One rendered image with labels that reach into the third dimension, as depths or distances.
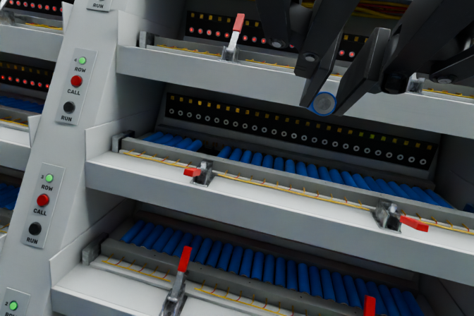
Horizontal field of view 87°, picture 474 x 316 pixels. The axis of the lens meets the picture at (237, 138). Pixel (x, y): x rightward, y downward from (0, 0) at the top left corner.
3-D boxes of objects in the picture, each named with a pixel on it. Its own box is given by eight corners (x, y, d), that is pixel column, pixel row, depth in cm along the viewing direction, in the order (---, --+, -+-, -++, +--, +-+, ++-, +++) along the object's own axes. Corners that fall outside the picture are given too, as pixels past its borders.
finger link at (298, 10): (331, 37, 12) (268, 23, 12) (310, 80, 17) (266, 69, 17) (338, 8, 12) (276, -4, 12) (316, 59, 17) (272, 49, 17)
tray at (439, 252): (513, 297, 32) (554, 233, 29) (84, 187, 40) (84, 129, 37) (427, 211, 51) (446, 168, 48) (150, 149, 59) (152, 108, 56)
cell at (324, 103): (300, 95, 25) (308, 96, 18) (319, 89, 24) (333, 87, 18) (306, 113, 25) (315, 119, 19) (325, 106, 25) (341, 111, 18)
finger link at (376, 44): (376, 25, 13) (391, 28, 13) (340, 79, 20) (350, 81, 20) (362, 78, 13) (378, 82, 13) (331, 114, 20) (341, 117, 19)
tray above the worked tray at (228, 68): (531, 150, 33) (590, 39, 29) (116, 73, 41) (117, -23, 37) (441, 120, 52) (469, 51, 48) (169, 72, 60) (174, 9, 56)
